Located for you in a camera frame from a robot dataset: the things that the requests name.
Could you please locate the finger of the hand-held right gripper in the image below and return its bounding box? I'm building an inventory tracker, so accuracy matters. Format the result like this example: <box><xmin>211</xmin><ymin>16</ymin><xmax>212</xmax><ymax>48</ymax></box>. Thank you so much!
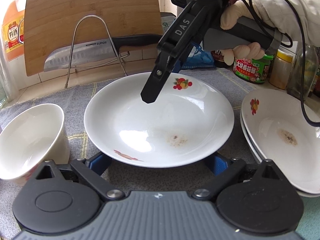
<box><xmin>173</xmin><ymin>45</ymin><xmax>194</xmax><ymax>73</ymax></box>
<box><xmin>140</xmin><ymin>51</ymin><xmax>175</xmax><ymax>104</ymax></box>

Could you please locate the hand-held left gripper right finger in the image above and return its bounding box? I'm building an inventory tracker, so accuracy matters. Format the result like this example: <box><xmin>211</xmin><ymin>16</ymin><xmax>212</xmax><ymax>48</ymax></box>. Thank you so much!
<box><xmin>192</xmin><ymin>155</ymin><xmax>282</xmax><ymax>202</ymax></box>

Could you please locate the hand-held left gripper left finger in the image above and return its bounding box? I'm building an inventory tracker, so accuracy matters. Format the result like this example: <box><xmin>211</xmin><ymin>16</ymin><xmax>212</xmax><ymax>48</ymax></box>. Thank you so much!
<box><xmin>35</xmin><ymin>152</ymin><xmax>125</xmax><ymax>202</ymax></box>

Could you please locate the white plate small brown stain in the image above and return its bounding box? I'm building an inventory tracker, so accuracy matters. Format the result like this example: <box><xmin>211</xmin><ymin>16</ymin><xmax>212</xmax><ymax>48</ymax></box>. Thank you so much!
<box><xmin>84</xmin><ymin>72</ymin><xmax>235</xmax><ymax>168</ymax></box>

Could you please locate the white fruit print plate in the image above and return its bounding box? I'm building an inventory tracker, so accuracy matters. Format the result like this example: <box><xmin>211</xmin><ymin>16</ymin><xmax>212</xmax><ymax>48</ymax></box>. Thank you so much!
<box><xmin>239</xmin><ymin>110</ymin><xmax>320</xmax><ymax>198</ymax></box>

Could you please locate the white plate large brown stain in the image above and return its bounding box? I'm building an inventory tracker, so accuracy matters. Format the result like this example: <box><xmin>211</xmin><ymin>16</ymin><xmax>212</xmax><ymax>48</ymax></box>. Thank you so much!
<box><xmin>241</xmin><ymin>88</ymin><xmax>320</xmax><ymax>194</ymax></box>

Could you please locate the white bowl pale flower print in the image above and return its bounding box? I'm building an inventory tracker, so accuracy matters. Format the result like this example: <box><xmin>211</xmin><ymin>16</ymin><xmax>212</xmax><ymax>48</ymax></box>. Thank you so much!
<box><xmin>0</xmin><ymin>103</ymin><xmax>70</xmax><ymax>187</ymax></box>

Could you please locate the person's right hand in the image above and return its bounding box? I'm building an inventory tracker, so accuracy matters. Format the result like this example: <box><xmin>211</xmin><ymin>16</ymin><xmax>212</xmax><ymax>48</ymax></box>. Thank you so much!
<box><xmin>220</xmin><ymin>0</ymin><xmax>265</xmax><ymax>65</ymax></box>

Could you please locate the blue white salt bag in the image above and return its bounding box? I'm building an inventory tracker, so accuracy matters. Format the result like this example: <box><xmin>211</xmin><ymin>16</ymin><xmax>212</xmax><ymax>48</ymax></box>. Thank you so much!
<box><xmin>160</xmin><ymin>12</ymin><xmax>216</xmax><ymax>70</ymax></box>

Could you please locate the dark vinegar bottle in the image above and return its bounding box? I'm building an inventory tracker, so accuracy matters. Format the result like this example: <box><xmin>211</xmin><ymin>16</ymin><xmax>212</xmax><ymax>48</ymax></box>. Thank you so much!
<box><xmin>211</xmin><ymin>50</ymin><xmax>234</xmax><ymax>68</ymax></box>

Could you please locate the grey checked towel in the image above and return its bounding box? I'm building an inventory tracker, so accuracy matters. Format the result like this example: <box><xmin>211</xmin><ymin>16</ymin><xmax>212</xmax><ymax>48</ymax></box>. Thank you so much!
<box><xmin>0</xmin><ymin>68</ymin><xmax>320</xmax><ymax>230</ymax></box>

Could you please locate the green lid sauce jar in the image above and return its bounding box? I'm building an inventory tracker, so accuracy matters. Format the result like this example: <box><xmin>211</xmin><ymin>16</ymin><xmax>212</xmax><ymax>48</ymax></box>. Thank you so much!
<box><xmin>232</xmin><ymin>53</ymin><xmax>274</xmax><ymax>84</ymax></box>

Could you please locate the steel kitchen knife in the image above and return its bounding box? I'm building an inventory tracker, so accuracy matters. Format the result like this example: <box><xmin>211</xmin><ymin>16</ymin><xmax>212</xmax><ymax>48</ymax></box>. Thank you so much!
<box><xmin>44</xmin><ymin>34</ymin><xmax>163</xmax><ymax>72</ymax></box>

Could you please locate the yellow lid spice jar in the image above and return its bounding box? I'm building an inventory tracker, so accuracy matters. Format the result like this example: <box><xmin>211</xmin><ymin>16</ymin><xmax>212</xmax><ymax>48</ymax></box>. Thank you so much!
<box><xmin>269</xmin><ymin>49</ymin><xmax>293</xmax><ymax>90</ymax></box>

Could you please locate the red cap glass bottle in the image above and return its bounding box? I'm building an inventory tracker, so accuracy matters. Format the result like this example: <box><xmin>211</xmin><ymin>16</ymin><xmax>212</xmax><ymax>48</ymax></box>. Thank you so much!
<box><xmin>287</xmin><ymin>42</ymin><xmax>319</xmax><ymax>101</ymax></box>

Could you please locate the wooden cutting board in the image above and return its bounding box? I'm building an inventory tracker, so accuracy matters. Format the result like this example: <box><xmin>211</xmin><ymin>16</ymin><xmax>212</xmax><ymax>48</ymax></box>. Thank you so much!
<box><xmin>23</xmin><ymin>0</ymin><xmax>164</xmax><ymax>77</ymax></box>

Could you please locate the small dark bottle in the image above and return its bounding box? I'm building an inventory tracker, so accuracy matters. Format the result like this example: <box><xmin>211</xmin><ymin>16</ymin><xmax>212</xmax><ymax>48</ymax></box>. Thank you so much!
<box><xmin>309</xmin><ymin>67</ymin><xmax>320</xmax><ymax>98</ymax></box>

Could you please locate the orange cooking wine bottle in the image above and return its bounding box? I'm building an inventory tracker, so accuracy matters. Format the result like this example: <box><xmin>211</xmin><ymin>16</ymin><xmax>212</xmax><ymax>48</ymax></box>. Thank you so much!
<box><xmin>1</xmin><ymin>0</ymin><xmax>25</xmax><ymax>62</ymax></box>

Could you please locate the steel wire rack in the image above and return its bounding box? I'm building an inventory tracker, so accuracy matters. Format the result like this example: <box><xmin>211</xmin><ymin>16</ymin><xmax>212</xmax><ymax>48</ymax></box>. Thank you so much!
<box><xmin>64</xmin><ymin>15</ymin><xmax>128</xmax><ymax>88</ymax></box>

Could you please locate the black cable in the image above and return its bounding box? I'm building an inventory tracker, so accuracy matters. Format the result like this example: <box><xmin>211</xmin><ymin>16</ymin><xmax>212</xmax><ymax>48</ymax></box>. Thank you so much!
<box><xmin>246</xmin><ymin>0</ymin><xmax>320</xmax><ymax>130</ymax></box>

